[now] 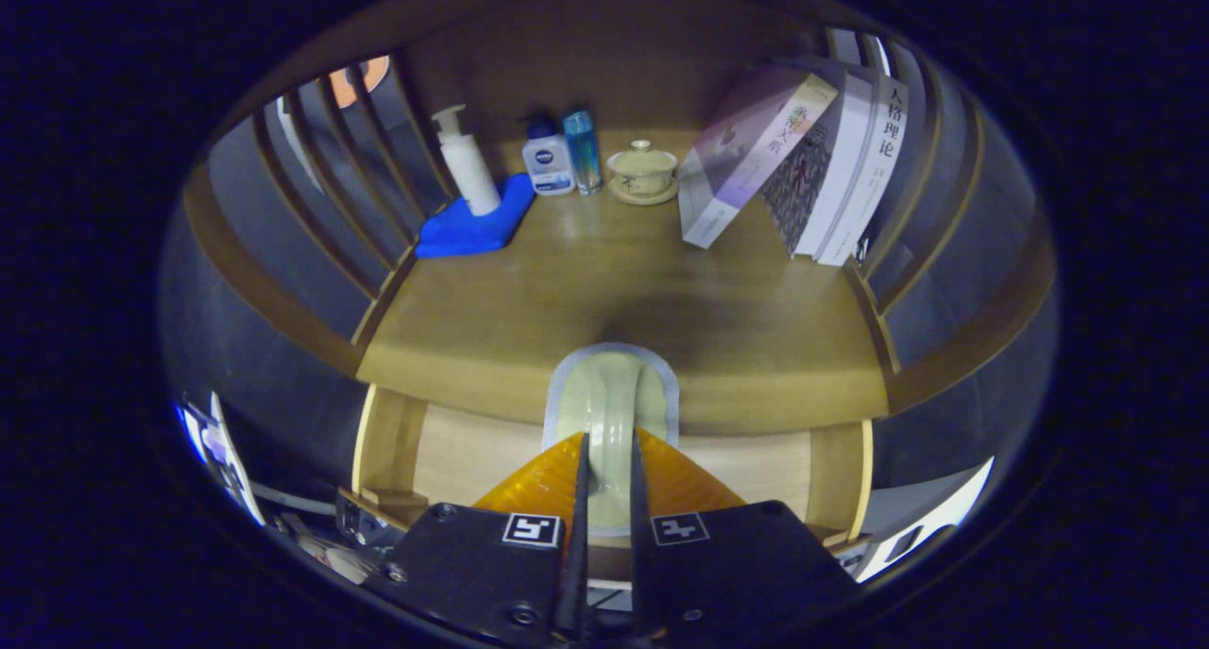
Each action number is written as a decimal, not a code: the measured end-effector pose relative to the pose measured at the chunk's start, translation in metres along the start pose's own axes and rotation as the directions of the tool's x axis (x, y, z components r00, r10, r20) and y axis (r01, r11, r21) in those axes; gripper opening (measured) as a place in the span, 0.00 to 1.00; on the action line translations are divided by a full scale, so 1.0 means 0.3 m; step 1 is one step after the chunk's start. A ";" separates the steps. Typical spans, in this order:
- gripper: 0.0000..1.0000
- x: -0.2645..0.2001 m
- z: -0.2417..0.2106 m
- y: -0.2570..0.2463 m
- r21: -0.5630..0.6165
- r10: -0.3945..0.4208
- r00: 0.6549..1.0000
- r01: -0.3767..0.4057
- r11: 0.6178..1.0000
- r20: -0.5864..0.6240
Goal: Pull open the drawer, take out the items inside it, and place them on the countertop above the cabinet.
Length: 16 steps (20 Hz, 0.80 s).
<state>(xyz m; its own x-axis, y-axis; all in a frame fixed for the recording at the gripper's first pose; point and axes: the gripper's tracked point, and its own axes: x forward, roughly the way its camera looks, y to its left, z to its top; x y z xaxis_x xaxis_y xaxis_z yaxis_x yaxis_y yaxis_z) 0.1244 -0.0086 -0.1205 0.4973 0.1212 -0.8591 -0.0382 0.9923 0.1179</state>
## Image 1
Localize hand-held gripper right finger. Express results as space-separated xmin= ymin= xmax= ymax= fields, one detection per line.
xmin=628 ymin=429 xmax=860 ymax=645

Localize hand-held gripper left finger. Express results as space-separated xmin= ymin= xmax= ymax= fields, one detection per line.
xmin=364 ymin=430 xmax=591 ymax=649

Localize wooden drawer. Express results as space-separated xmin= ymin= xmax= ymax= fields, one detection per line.
xmin=335 ymin=384 xmax=875 ymax=584

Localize pale green handled sponge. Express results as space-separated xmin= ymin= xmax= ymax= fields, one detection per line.
xmin=542 ymin=342 xmax=681 ymax=537

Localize wooden countertop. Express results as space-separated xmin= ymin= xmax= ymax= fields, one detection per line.
xmin=357 ymin=172 xmax=891 ymax=436

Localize wooden cabinet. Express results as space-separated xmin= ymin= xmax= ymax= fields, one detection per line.
xmin=179 ymin=0 xmax=1059 ymax=418

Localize white grey machine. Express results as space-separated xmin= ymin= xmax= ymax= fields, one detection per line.
xmin=845 ymin=455 xmax=997 ymax=584

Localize blue cloth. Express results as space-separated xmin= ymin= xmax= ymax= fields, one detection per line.
xmin=414 ymin=173 xmax=536 ymax=260

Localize beige lidded tea cup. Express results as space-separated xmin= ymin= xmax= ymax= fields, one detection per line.
xmin=605 ymin=139 xmax=680 ymax=207

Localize white lotion bottle blue cap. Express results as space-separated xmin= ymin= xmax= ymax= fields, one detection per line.
xmin=521 ymin=115 xmax=577 ymax=196

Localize white pump bottle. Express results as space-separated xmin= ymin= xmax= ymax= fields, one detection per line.
xmin=432 ymin=104 xmax=502 ymax=217

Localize dark patterned book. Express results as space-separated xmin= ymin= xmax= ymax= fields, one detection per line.
xmin=760 ymin=125 xmax=837 ymax=255

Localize teal bottle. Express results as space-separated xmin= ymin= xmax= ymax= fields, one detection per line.
xmin=562 ymin=110 xmax=604 ymax=196

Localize purple white book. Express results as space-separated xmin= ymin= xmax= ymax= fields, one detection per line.
xmin=677 ymin=63 xmax=840 ymax=250

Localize plain white book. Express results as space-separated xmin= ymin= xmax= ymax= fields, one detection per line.
xmin=793 ymin=71 xmax=877 ymax=259

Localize white book black characters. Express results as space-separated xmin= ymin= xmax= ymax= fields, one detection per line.
xmin=817 ymin=75 xmax=911 ymax=268

